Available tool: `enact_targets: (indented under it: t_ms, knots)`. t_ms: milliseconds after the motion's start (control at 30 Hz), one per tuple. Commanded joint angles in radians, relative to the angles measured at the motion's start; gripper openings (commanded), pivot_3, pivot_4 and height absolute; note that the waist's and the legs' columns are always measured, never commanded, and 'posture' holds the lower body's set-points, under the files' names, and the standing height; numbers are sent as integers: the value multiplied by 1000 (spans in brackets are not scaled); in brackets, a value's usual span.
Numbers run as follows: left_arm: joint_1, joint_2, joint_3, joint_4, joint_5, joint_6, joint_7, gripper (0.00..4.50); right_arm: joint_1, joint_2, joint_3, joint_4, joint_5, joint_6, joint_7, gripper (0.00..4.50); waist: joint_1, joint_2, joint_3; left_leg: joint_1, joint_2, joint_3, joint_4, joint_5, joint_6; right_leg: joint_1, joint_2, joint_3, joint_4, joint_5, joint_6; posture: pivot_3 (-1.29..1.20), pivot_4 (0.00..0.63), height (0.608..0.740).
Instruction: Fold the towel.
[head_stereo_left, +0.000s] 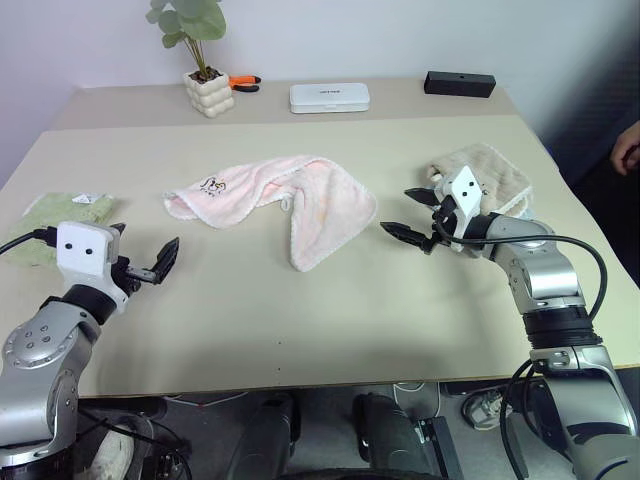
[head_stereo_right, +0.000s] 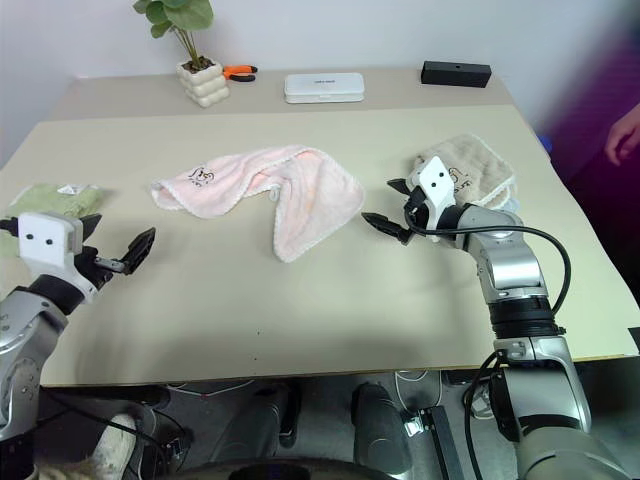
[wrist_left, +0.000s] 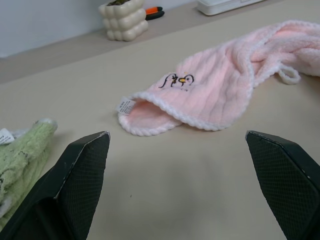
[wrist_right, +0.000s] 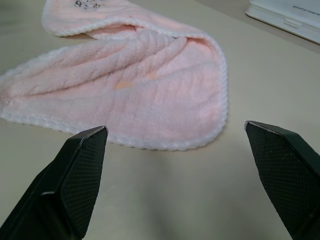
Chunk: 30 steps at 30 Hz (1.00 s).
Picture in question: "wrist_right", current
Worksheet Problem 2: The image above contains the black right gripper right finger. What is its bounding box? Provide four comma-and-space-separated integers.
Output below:
243, 120, 320, 240

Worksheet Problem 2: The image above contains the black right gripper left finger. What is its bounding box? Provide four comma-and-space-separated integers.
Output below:
0, 125, 109, 240

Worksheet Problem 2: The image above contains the pink fluffy towel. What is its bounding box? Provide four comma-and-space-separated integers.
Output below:
0, 0, 230, 152

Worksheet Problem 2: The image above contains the white plastic box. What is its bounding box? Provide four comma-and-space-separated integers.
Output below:
245, 0, 320, 45

